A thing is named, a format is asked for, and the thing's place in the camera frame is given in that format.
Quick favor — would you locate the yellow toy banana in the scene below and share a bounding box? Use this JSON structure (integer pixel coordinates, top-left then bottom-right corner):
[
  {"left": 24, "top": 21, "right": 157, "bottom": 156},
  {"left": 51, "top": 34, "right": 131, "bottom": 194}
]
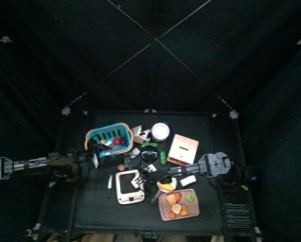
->
[{"left": 155, "top": 177, "right": 178, "bottom": 194}]

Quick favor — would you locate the white toy tablet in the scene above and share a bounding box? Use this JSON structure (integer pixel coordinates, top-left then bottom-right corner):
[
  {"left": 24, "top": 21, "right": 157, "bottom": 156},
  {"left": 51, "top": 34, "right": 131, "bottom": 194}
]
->
[{"left": 114, "top": 169, "right": 147, "bottom": 205}]

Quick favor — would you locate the teal plastic basket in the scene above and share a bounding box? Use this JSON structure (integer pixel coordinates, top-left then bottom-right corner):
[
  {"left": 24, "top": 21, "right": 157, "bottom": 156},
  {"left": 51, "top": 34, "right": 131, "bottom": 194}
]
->
[{"left": 83, "top": 122, "right": 135, "bottom": 158}]

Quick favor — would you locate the red toy in basket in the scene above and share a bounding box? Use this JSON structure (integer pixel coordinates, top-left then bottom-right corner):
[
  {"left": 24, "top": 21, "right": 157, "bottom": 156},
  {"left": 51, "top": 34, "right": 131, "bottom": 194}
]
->
[{"left": 111, "top": 136, "right": 127, "bottom": 147}]

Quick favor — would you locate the white rectangular block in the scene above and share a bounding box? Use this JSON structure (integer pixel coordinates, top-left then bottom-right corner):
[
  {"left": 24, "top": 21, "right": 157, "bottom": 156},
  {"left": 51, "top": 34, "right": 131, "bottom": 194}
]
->
[{"left": 179, "top": 175, "right": 198, "bottom": 187}]

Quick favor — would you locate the small white toy piece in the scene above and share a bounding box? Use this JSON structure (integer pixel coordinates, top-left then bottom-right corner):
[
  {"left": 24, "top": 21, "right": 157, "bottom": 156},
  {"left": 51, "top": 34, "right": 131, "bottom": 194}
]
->
[{"left": 129, "top": 147, "right": 142, "bottom": 158}]

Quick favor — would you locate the black round toy pan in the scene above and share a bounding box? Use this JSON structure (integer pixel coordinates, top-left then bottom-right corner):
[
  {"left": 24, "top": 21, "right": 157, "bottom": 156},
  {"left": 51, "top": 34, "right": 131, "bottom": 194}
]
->
[{"left": 139, "top": 147, "right": 161, "bottom": 164}]

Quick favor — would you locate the black and white pen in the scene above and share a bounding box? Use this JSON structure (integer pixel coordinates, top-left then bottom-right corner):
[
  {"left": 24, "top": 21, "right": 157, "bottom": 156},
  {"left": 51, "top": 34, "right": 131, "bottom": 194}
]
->
[{"left": 106, "top": 174, "right": 115, "bottom": 199}]

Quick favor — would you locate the orange toy carrot slice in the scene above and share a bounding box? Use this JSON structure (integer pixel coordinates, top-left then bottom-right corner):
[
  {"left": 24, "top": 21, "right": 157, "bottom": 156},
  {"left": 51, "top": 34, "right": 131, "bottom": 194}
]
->
[{"left": 166, "top": 192, "right": 182, "bottom": 206}]

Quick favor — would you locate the white toy cube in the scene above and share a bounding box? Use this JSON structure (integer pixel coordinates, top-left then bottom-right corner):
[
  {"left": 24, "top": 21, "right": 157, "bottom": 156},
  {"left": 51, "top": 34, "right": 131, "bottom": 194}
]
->
[{"left": 130, "top": 125, "right": 153, "bottom": 145}]

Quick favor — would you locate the orange toy wedge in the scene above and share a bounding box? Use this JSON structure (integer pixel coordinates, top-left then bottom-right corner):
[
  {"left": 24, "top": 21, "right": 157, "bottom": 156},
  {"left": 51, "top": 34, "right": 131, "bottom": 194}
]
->
[{"left": 179, "top": 204, "right": 192, "bottom": 217}]

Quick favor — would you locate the brown wooden tray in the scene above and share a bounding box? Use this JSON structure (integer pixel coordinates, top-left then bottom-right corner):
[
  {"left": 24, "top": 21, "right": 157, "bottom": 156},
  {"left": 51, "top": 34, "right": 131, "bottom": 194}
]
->
[{"left": 157, "top": 188, "right": 201, "bottom": 222}]

